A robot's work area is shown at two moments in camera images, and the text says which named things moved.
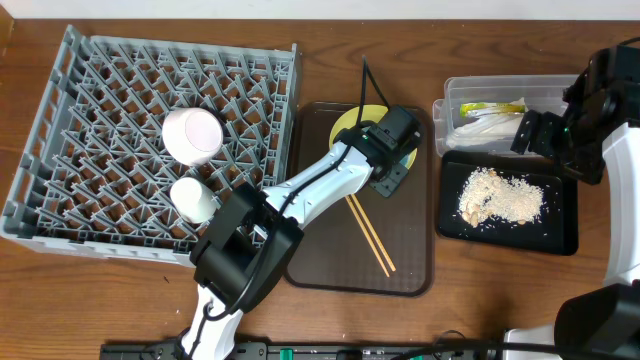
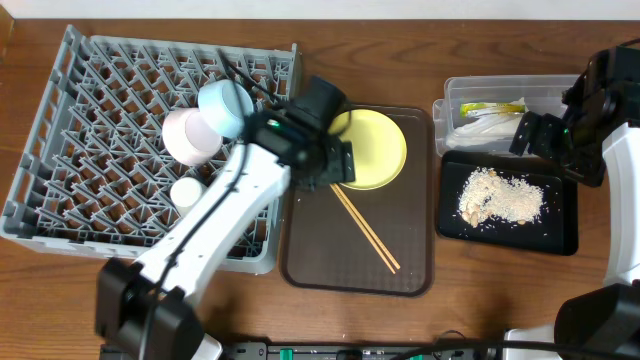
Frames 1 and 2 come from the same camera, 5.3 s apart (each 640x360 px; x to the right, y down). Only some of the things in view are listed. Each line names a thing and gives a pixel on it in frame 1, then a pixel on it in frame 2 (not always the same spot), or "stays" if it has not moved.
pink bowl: [191, 136] stays
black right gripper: [546, 125] stays
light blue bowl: [409, 159] to [227, 102]
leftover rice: [513, 198] stays
